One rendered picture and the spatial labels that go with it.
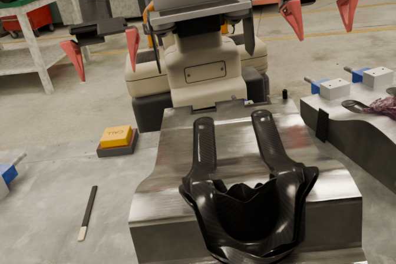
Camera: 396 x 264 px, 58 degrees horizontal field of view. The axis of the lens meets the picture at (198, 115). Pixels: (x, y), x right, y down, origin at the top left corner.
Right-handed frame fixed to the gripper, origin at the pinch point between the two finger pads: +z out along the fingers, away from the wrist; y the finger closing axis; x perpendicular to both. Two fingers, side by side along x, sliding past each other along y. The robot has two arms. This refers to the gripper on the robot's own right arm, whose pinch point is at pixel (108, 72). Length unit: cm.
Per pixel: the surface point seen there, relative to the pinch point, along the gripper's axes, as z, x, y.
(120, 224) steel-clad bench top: 26.6, -9.0, -1.3
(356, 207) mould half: 24.4, -30.9, 28.7
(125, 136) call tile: 12.8, 10.0, -0.8
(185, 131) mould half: 13.8, -3.0, 12.4
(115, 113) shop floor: -2, 224, -39
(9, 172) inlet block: 15.5, 5.7, -24.5
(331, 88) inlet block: 11.2, 3.4, 43.6
